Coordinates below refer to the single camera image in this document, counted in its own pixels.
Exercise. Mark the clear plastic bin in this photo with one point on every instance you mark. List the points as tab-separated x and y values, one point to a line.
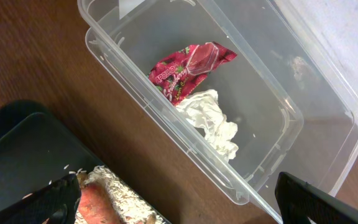
294	110

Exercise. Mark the orange carrot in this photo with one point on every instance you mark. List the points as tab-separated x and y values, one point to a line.
95	205

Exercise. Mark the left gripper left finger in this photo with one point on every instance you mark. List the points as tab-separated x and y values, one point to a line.
55	203

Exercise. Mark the red snack wrapper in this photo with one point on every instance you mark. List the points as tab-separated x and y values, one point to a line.
178	74

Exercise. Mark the black rectangular tray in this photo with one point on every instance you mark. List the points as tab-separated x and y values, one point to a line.
36	150

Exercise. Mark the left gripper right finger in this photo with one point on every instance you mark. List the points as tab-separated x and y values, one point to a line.
300	202

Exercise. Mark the white tissue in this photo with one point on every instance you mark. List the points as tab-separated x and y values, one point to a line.
202	111

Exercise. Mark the rice and peanut scraps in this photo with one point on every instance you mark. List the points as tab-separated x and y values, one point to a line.
130	207

